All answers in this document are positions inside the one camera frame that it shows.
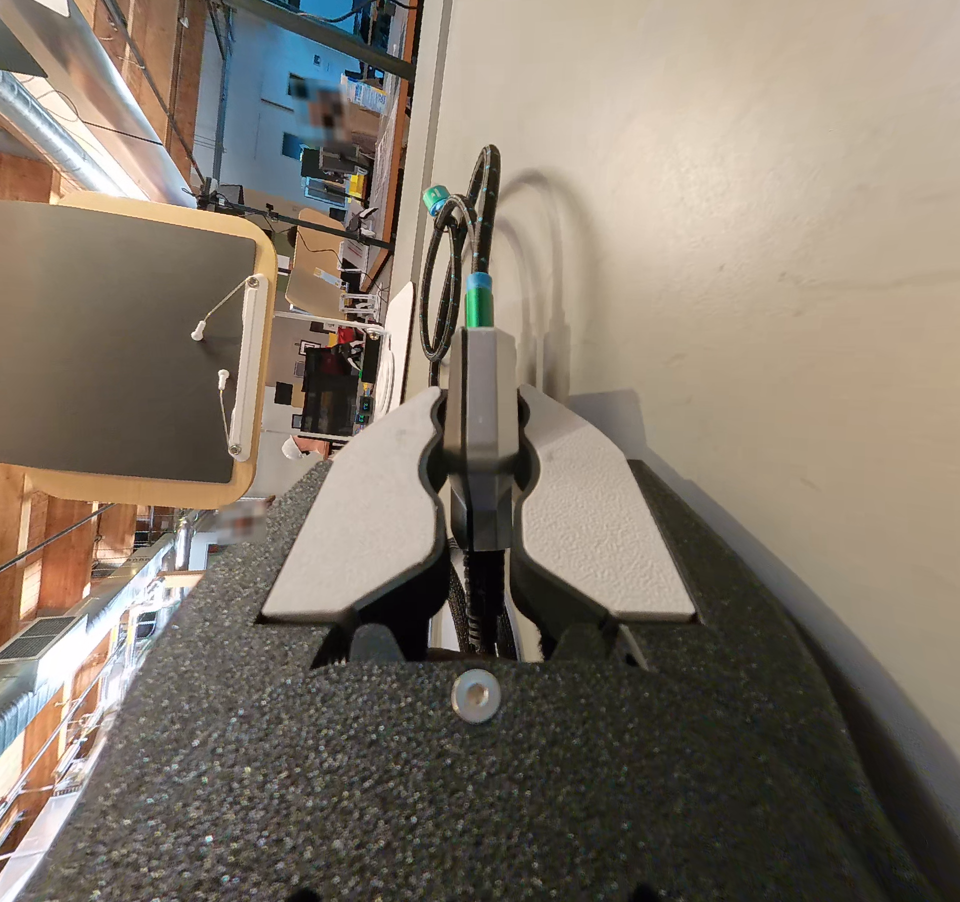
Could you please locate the grey adapter block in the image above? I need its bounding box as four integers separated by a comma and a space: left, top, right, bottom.
438, 326, 528, 552

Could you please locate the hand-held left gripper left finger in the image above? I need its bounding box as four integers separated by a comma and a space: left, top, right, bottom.
261, 384, 451, 627

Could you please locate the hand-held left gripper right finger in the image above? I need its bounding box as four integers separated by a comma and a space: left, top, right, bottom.
510, 382, 700, 626

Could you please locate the wall air vent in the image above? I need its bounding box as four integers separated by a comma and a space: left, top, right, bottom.
0, 613, 85, 665

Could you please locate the black steel beam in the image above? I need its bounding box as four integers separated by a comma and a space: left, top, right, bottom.
71, 0, 418, 82

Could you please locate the hanging beige panel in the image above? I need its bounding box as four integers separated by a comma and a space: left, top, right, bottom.
283, 206, 352, 318

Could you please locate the black mesh sleeved switch cable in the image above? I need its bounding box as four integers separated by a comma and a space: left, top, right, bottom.
448, 545, 520, 659

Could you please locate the black equipment rack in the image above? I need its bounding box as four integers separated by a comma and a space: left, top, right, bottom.
300, 343, 370, 440

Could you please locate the wooden workbench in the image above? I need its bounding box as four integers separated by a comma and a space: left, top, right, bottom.
360, 0, 432, 296

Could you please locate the silver ventilation duct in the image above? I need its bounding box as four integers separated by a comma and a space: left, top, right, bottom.
0, 0, 198, 207

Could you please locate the black braided cable green plug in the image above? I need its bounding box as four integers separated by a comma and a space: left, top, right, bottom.
418, 143, 505, 393

